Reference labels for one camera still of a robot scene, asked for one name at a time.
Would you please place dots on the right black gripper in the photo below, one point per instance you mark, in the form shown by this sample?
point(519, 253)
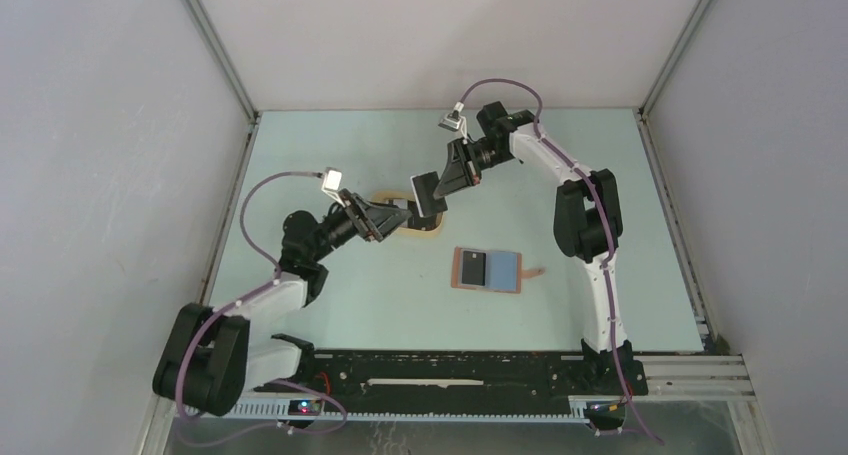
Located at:
point(461, 171)

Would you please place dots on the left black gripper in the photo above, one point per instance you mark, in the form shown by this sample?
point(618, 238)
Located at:
point(374, 222)

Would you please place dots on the beige oval card tray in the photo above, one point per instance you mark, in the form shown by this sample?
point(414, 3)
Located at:
point(416, 226)

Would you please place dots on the black credit card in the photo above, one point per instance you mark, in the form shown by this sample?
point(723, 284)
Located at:
point(473, 268)

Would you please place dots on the brown leather card holder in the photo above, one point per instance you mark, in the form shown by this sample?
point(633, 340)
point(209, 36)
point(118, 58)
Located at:
point(505, 272)

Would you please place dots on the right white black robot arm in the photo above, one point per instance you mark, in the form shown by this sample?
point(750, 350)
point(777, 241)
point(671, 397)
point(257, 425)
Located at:
point(587, 220)

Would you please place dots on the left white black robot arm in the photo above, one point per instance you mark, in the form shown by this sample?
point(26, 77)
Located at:
point(214, 355)

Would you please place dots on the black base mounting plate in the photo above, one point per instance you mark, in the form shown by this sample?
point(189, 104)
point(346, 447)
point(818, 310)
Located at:
point(466, 383)

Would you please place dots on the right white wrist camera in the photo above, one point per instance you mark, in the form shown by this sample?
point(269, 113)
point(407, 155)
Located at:
point(456, 123)

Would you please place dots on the aluminium frame rail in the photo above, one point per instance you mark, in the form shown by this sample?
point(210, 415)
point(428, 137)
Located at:
point(668, 377)

